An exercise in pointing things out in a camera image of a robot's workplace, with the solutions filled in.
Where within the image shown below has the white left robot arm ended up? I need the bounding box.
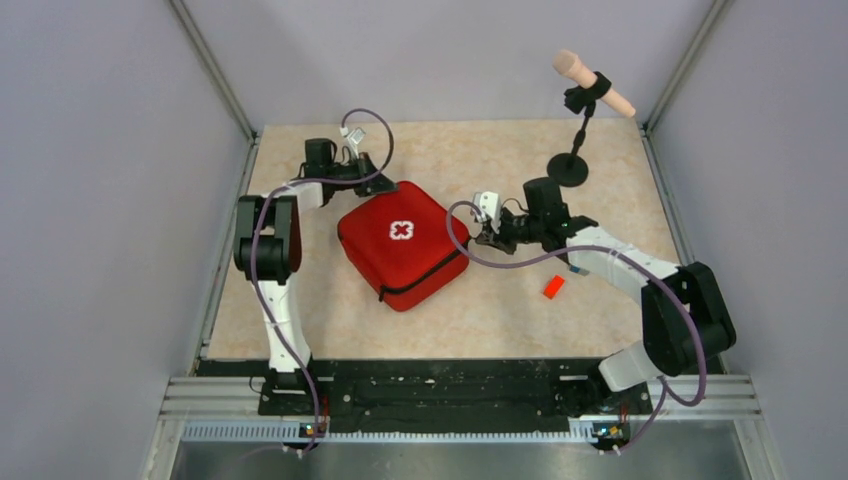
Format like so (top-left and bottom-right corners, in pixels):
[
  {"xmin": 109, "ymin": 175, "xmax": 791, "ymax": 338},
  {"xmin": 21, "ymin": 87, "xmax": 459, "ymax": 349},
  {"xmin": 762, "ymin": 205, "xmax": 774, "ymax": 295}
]
[{"xmin": 233, "ymin": 129, "xmax": 398, "ymax": 414}]

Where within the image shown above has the beige microphone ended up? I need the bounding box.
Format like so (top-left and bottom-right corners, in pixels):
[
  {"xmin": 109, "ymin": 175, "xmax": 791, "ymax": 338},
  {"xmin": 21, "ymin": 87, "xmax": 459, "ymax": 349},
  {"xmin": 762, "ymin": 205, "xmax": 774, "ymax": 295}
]
[{"xmin": 552, "ymin": 50, "xmax": 636, "ymax": 118}]

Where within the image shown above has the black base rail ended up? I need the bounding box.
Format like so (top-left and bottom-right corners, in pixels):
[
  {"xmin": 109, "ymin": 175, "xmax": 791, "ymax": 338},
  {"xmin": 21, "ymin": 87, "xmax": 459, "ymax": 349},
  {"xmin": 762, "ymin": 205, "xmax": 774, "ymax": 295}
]
[{"xmin": 198, "ymin": 357, "xmax": 723, "ymax": 437}]

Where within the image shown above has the black microphone stand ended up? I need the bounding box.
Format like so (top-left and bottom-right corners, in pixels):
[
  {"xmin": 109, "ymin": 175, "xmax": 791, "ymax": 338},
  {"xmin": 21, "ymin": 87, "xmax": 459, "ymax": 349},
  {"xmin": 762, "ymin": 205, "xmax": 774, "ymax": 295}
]
[{"xmin": 547, "ymin": 71, "xmax": 612, "ymax": 188}]

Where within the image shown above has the orange small box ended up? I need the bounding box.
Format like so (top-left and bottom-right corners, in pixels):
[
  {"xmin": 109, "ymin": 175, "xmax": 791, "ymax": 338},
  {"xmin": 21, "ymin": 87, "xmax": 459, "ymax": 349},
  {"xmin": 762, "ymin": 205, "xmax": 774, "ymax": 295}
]
[{"xmin": 542, "ymin": 275, "xmax": 565, "ymax": 299}]

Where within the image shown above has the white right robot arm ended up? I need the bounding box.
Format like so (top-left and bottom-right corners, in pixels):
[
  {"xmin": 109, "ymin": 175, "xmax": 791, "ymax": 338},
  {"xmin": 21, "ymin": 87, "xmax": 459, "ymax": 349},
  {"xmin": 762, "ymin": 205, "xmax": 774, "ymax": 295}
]
[{"xmin": 473, "ymin": 177, "xmax": 737, "ymax": 412}]

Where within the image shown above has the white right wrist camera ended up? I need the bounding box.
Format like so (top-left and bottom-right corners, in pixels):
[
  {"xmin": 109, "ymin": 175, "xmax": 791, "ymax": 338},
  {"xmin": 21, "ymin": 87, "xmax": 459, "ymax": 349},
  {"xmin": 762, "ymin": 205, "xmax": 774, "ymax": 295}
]
[{"xmin": 472, "ymin": 191, "xmax": 502, "ymax": 232}]

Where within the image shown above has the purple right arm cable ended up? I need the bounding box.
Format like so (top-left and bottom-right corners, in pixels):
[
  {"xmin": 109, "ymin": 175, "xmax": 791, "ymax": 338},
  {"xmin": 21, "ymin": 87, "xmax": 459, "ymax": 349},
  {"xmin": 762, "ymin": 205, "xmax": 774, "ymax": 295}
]
[{"xmin": 445, "ymin": 200, "xmax": 709, "ymax": 455}]

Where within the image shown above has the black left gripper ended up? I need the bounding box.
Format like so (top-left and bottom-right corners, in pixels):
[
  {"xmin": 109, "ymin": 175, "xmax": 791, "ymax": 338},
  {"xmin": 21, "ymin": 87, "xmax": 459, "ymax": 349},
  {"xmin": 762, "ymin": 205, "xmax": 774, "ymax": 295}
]
[{"xmin": 325, "ymin": 151, "xmax": 396, "ymax": 197}]

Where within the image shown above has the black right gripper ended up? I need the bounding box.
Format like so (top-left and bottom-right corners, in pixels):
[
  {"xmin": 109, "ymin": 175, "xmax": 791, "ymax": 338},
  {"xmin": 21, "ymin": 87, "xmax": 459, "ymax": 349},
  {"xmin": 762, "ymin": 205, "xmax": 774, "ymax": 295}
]
[{"xmin": 478, "ymin": 208, "xmax": 546, "ymax": 256}]

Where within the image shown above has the blue grey box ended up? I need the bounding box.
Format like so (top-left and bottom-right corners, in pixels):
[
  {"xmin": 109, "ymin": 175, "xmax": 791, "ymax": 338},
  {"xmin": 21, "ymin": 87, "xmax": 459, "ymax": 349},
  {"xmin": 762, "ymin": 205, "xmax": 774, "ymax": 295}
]
[{"xmin": 569, "ymin": 265, "xmax": 590, "ymax": 276}]

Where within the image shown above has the red black medicine kit case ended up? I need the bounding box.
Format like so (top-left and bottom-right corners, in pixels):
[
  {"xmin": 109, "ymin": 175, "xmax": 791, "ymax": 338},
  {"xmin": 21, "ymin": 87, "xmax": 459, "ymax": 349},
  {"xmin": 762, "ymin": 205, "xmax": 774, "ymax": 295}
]
[{"xmin": 337, "ymin": 181, "xmax": 470, "ymax": 312}]

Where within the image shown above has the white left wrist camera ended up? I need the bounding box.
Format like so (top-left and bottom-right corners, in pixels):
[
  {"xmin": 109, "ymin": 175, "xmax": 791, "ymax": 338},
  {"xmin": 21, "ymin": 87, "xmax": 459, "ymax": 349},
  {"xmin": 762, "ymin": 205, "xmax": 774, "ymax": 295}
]
[{"xmin": 339, "ymin": 126, "xmax": 366, "ymax": 159}]

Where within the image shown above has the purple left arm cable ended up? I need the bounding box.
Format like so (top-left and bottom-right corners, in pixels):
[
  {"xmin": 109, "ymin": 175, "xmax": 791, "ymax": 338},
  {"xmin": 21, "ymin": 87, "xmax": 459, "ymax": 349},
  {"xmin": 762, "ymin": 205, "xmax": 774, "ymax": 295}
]
[{"xmin": 250, "ymin": 107, "xmax": 396, "ymax": 455}]

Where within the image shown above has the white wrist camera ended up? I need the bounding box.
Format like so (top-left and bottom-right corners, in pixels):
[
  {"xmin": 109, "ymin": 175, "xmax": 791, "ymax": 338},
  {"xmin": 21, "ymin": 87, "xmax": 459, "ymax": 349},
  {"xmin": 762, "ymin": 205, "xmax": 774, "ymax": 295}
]
[
  {"xmin": 339, "ymin": 126, "xmax": 366, "ymax": 159},
  {"xmin": 472, "ymin": 191, "xmax": 502, "ymax": 232}
]

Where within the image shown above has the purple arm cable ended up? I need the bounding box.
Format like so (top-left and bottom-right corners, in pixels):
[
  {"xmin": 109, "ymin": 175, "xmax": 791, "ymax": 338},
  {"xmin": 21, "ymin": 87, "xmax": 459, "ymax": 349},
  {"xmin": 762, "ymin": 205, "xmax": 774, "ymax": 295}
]
[
  {"xmin": 445, "ymin": 200, "xmax": 709, "ymax": 455},
  {"xmin": 250, "ymin": 107, "xmax": 396, "ymax": 455}
]

